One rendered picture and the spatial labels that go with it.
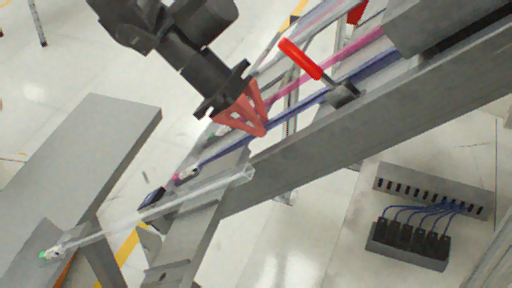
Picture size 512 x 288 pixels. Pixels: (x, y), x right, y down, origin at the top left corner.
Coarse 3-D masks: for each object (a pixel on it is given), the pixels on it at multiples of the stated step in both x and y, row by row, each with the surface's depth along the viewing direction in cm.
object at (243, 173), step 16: (224, 176) 43; (240, 176) 41; (192, 192) 45; (208, 192) 44; (144, 208) 52; (160, 208) 49; (176, 208) 48; (112, 224) 56; (128, 224) 53; (80, 240) 61; (96, 240) 59
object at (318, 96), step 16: (368, 64) 53; (384, 64) 52; (336, 80) 57; (352, 80) 55; (320, 96) 59; (288, 112) 63; (272, 128) 66; (240, 144) 71; (208, 160) 77; (176, 176) 85
